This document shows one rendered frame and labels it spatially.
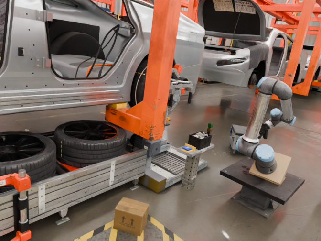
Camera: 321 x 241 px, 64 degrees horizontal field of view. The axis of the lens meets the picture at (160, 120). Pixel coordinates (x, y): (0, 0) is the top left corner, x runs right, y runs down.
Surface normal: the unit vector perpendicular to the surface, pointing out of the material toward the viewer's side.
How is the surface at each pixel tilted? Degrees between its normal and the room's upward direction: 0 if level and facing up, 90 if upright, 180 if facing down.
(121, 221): 90
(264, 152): 46
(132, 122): 90
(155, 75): 90
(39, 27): 88
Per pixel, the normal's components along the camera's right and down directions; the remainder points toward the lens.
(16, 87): 0.74, 0.33
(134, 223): -0.25, 0.25
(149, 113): -0.65, 0.14
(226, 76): -0.31, 0.48
